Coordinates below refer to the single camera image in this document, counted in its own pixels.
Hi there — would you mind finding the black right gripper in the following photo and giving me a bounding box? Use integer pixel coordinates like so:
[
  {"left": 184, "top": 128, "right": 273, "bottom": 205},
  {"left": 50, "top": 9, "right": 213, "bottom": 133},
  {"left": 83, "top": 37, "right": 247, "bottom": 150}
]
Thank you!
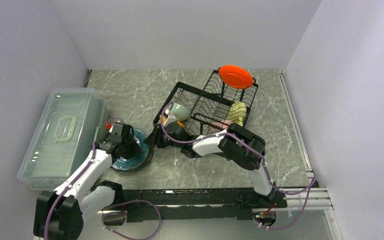
[{"left": 143, "top": 124, "right": 183, "bottom": 150}]

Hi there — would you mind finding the teal scalloped plate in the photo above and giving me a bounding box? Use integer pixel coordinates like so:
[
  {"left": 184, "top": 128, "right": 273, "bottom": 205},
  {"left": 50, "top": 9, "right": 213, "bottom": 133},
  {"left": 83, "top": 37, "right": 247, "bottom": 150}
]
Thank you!
[{"left": 111, "top": 127, "right": 154, "bottom": 174}]

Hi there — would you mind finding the yellow ribbed bowl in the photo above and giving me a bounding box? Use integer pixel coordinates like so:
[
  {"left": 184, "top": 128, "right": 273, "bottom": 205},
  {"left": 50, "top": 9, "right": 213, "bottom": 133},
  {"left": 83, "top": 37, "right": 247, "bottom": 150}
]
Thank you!
[{"left": 159, "top": 115, "right": 185, "bottom": 128}]

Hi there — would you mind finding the light green ceramic bowl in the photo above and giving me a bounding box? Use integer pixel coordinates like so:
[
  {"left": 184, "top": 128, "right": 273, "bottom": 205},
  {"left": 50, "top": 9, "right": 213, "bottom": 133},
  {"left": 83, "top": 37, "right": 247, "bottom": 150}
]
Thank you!
[{"left": 169, "top": 102, "right": 190, "bottom": 122}]

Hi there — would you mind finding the black wire dish rack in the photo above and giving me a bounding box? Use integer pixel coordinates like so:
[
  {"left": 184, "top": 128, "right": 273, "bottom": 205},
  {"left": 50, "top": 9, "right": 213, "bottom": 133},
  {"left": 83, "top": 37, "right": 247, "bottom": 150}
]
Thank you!
[{"left": 162, "top": 70, "right": 259, "bottom": 136}]

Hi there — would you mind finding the pale yellow mug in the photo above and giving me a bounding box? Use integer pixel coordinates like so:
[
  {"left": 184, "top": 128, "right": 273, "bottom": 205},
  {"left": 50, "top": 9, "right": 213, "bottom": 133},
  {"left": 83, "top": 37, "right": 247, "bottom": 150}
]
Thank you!
[{"left": 226, "top": 101, "right": 248, "bottom": 127}]

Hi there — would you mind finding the orange plate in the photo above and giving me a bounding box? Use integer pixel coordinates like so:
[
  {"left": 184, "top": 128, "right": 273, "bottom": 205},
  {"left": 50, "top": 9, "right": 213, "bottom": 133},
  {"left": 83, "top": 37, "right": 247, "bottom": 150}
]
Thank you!
[{"left": 218, "top": 65, "right": 254, "bottom": 89}]

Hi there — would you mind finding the pink mug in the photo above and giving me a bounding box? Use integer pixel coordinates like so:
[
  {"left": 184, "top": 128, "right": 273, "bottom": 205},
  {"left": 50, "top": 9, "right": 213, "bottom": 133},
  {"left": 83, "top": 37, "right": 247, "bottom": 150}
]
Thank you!
[{"left": 209, "top": 119, "right": 233, "bottom": 132}]

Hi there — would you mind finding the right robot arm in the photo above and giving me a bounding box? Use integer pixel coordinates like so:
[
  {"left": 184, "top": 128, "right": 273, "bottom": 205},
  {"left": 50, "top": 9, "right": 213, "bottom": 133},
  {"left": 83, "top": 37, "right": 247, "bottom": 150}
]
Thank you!
[{"left": 144, "top": 123, "right": 275, "bottom": 208}]

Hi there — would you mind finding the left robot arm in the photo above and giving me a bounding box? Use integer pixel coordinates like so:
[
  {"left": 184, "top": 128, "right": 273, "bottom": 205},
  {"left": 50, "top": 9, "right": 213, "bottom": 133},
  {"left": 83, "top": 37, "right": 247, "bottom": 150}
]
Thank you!
[{"left": 33, "top": 122, "right": 141, "bottom": 240}]

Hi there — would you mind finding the clear plastic storage box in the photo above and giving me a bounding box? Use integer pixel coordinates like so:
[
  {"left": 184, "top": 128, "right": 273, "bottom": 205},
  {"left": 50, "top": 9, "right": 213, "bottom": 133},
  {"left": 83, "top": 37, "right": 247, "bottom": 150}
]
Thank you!
[{"left": 17, "top": 87, "right": 110, "bottom": 191}]

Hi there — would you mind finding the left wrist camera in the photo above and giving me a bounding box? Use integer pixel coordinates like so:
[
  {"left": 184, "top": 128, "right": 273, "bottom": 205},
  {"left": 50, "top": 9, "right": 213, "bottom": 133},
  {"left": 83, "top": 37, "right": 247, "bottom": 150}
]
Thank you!
[{"left": 106, "top": 122, "right": 134, "bottom": 144}]

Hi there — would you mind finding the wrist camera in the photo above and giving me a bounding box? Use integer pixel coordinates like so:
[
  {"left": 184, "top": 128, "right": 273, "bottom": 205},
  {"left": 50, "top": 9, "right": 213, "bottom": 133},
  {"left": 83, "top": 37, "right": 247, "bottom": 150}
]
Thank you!
[
  {"left": 106, "top": 122, "right": 134, "bottom": 144},
  {"left": 162, "top": 110, "right": 178, "bottom": 127}
]

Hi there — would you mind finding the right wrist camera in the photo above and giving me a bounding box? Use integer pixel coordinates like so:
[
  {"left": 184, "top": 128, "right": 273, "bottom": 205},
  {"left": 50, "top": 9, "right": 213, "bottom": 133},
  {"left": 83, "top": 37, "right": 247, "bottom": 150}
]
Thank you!
[{"left": 162, "top": 110, "right": 178, "bottom": 127}]

